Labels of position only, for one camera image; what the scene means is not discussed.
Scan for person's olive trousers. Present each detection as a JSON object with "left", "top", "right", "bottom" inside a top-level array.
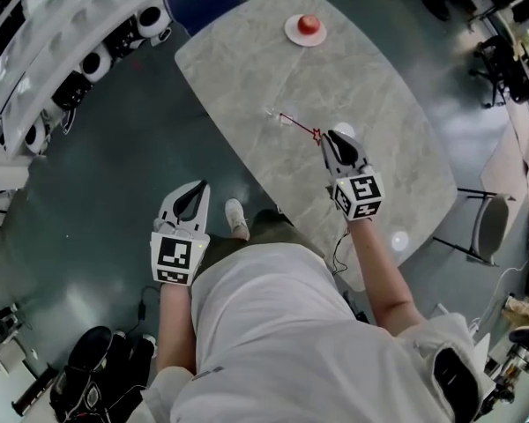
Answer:
[{"left": 192, "top": 208, "right": 324, "bottom": 282}]

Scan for black office chair base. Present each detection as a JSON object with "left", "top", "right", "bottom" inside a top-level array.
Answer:
[{"left": 468, "top": 34, "right": 529, "bottom": 106}]

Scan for clear glass object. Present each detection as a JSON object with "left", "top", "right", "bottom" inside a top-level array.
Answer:
[{"left": 263, "top": 106, "right": 297, "bottom": 128}]

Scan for red thin rod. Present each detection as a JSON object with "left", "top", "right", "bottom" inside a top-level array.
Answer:
[{"left": 279, "top": 112, "right": 324, "bottom": 145}]

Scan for row of white robot heads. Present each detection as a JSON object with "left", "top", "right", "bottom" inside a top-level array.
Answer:
[{"left": 21, "top": 5, "right": 172, "bottom": 156}]

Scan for black shoulder strap pad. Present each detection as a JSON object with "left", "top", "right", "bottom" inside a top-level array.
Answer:
[{"left": 432, "top": 347, "right": 482, "bottom": 419}]

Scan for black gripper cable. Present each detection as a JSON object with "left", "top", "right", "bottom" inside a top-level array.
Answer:
[{"left": 332, "top": 230, "right": 354, "bottom": 276}]

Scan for white round plate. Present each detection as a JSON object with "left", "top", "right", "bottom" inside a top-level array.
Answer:
[{"left": 283, "top": 12, "right": 328, "bottom": 48}]

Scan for white curved shelf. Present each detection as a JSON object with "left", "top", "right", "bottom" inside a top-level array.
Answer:
[{"left": 0, "top": 0, "right": 174, "bottom": 159}]

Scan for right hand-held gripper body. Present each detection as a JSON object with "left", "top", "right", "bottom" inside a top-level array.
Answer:
[{"left": 327, "top": 158, "right": 388, "bottom": 223}]

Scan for beige chair with black legs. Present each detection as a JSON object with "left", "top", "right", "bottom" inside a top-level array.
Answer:
[{"left": 430, "top": 186, "right": 518, "bottom": 269}]

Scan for black floor equipment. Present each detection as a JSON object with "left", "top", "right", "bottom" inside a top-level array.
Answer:
[{"left": 47, "top": 325, "right": 156, "bottom": 423}]

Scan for person's white shoe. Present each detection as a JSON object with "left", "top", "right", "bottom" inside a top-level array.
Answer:
[{"left": 224, "top": 197, "right": 251, "bottom": 241}]

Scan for black power adapter cable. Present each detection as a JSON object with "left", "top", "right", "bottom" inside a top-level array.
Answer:
[{"left": 126, "top": 286, "right": 160, "bottom": 339}]

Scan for person's left forearm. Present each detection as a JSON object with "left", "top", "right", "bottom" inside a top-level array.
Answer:
[{"left": 154, "top": 281, "right": 200, "bottom": 375}]

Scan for person's right forearm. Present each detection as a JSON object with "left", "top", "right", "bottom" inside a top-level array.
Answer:
[{"left": 346, "top": 217, "right": 425, "bottom": 338}]

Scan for red apple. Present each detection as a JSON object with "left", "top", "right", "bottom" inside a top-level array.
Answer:
[{"left": 296, "top": 14, "right": 323, "bottom": 36}]

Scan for person's white shirt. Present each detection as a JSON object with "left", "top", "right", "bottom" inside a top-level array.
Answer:
[{"left": 140, "top": 241, "right": 485, "bottom": 423}]

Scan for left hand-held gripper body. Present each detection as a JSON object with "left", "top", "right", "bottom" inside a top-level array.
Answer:
[{"left": 150, "top": 215, "right": 211, "bottom": 287}]

